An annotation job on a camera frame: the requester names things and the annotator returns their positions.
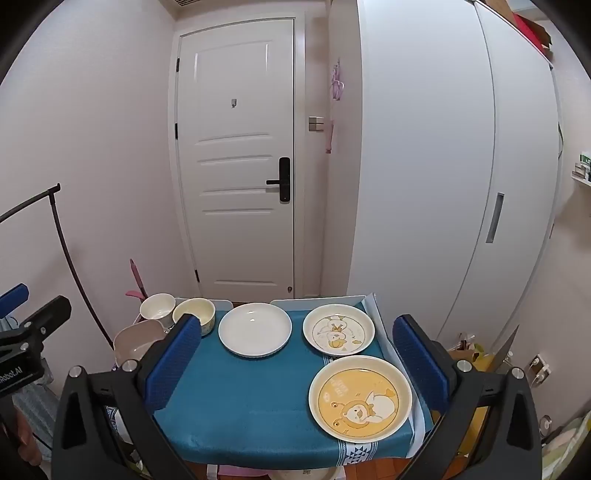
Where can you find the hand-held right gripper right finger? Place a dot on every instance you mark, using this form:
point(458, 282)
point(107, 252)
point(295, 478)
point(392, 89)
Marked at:
point(422, 364)

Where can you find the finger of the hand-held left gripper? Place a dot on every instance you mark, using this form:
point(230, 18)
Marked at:
point(48, 313)
point(14, 297)

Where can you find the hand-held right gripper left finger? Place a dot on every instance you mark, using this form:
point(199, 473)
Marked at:
point(173, 362)

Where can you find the beige heart-shaped dish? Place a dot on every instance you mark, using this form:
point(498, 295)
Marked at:
point(136, 344)

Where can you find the cream ceramic bowl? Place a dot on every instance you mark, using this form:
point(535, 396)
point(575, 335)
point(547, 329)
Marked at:
point(203, 313)

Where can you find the yellow cartoon duck plate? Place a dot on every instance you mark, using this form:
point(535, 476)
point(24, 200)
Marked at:
point(360, 399)

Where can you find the plain white plate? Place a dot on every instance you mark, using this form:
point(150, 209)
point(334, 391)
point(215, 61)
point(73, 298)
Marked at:
point(255, 328)

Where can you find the white cartoon duck plate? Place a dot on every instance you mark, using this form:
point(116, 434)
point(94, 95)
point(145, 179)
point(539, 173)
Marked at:
point(338, 330)

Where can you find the brown paper bag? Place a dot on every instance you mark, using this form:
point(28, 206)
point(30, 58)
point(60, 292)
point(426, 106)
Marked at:
point(461, 355)

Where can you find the striped light blue cloth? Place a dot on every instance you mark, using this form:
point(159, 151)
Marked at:
point(34, 406)

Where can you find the white cup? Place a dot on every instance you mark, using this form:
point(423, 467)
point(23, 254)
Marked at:
point(157, 307)

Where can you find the green yellow bag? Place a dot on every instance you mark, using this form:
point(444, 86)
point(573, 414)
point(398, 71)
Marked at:
point(485, 360)

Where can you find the black clothes rack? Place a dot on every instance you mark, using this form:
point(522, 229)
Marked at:
point(60, 230)

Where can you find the blue patterned tablecloth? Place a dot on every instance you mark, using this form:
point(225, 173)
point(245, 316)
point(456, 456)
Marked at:
point(249, 401)

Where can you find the white table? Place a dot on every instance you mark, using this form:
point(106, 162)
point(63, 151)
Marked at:
point(295, 301)

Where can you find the light green blanket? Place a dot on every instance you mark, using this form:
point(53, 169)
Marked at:
point(570, 447)

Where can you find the white wardrobe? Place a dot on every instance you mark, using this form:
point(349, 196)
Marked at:
point(425, 161)

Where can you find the white door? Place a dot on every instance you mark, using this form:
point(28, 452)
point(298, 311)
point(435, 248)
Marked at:
point(235, 161)

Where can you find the red box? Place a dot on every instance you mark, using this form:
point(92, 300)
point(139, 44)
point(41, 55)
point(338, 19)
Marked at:
point(531, 32)

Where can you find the cardboard box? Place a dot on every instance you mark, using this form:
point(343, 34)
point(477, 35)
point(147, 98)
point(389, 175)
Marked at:
point(503, 9)

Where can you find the wall power socket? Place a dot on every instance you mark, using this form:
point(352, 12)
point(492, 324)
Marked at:
point(540, 369)

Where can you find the white wall shelf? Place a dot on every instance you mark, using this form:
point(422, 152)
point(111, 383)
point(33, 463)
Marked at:
point(582, 173)

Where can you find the light switch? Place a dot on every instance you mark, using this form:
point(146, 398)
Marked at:
point(316, 123)

